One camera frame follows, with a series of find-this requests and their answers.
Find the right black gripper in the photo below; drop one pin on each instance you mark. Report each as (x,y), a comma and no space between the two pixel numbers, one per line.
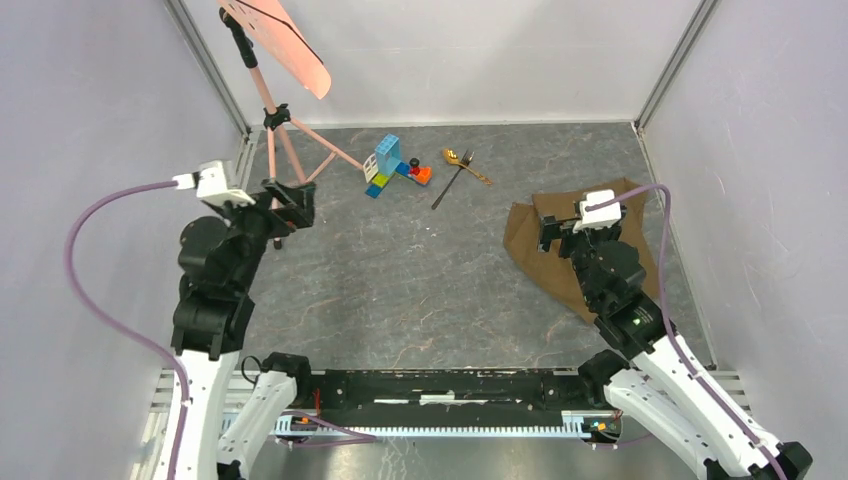
(550,228)

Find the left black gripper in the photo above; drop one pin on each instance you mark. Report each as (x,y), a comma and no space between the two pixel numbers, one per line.
(299,199)

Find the brown cloth napkin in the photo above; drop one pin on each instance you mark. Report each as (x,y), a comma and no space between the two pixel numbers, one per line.
(555,275)

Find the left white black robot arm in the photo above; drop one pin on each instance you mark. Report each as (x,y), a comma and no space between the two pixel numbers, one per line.
(220,256)

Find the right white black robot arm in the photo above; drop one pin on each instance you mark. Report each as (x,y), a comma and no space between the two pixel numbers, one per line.
(648,371)

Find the colourful toy block structure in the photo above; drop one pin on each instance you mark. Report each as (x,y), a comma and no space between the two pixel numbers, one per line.
(386,162)

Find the black fork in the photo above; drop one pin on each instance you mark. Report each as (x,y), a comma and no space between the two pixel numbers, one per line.
(454,179)

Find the gold spoon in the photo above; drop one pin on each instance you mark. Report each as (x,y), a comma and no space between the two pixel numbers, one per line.
(451,157)

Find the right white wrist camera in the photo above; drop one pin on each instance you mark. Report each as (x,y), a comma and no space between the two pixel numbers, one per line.
(596,210)

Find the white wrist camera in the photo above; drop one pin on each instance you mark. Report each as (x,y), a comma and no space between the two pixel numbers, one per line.
(596,210)
(215,184)

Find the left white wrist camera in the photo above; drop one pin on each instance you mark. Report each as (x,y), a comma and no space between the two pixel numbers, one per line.
(215,184)

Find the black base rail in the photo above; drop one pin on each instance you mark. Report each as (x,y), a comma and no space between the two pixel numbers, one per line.
(450,398)

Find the white slotted cable duct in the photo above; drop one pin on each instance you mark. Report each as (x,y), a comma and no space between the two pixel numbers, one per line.
(569,427)

